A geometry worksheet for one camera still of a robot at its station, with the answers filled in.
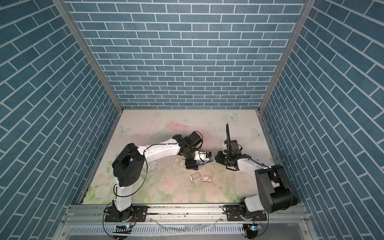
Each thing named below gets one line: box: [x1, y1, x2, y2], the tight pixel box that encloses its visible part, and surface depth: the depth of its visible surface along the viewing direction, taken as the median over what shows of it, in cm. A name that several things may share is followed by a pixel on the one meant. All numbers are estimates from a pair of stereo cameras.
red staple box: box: [201, 175, 212, 183], surface depth 86 cm
